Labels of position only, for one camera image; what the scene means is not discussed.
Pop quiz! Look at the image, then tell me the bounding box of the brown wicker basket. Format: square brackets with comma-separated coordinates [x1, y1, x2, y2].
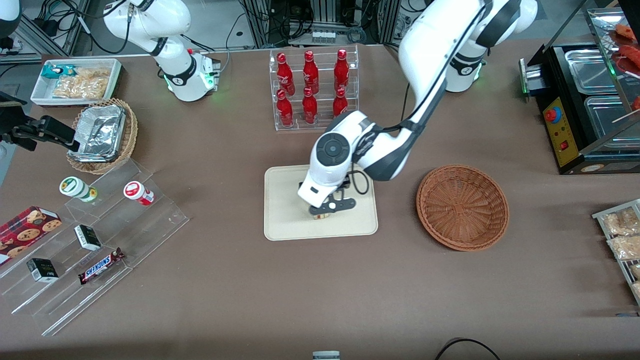
[416, 164, 510, 252]

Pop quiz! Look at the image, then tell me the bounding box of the beige plastic tray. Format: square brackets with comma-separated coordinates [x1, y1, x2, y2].
[263, 164, 379, 242]

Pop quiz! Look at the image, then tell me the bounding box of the black loose cable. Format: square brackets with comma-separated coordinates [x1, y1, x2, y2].
[433, 338, 503, 360]

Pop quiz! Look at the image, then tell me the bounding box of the steel warmer pan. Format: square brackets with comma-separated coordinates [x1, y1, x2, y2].
[583, 95, 640, 147]
[564, 48, 620, 95]

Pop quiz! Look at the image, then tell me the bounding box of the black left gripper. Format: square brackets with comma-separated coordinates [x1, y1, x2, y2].
[325, 175, 352, 202]

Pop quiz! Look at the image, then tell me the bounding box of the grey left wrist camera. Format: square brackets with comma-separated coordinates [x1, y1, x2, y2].
[308, 196, 358, 217]

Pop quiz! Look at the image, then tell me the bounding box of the light wicker basket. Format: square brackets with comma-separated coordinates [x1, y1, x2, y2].
[66, 98, 139, 175]

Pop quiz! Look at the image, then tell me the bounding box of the Snickers chocolate bar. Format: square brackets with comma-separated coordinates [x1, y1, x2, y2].
[78, 247, 126, 286]

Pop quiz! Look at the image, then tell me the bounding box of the clear bag of chips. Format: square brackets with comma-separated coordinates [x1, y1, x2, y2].
[52, 67, 112, 100]

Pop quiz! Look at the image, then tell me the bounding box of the metal wire rack tray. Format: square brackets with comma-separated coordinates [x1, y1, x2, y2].
[591, 198, 640, 307]

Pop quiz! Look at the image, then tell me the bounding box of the red sausage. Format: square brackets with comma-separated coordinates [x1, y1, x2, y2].
[614, 23, 640, 77]

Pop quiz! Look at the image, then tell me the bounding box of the clear acrylic bottle rack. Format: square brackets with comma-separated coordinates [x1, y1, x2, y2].
[269, 44, 360, 132]

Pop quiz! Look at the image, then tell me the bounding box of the red cookie box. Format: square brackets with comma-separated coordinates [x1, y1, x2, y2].
[0, 205, 63, 267]

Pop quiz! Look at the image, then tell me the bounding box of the silver foil container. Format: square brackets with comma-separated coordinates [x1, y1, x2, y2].
[73, 104, 127, 162]

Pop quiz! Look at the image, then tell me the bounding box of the clear acrylic stepped shelf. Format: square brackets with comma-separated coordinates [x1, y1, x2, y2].
[0, 158, 190, 337]

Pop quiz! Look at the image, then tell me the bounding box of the red soda bottle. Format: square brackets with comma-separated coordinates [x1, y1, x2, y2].
[276, 89, 295, 127]
[332, 87, 349, 119]
[301, 87, 319, 125]
[276, 52, 296, 97]
[333, 48, 351, 93]
[302, 50, 320, 95]

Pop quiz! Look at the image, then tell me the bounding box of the small black box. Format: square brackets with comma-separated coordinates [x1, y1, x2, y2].
[73, 224, 103, 252]
[26, 257, 60, 284]

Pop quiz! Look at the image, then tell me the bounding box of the green snack packet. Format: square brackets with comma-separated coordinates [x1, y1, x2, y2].
[40, 64, 77, 80]

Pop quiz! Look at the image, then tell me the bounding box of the black food warmer cabinet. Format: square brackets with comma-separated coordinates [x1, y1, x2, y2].
[519, 0, 640, 175]

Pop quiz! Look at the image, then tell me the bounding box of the white rectangular snack bin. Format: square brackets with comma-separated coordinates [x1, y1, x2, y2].
[30, 58, 123, 108]

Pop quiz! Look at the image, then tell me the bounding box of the red-lid white bottle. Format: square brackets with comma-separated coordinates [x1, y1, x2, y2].
[123, 180, 155, 207]

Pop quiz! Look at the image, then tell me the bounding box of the green-lid white bottle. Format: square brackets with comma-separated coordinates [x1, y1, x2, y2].
[59, 176, 99, 204]

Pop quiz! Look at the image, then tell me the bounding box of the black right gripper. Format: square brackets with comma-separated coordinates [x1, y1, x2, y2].
[0, 107, 81, 152]

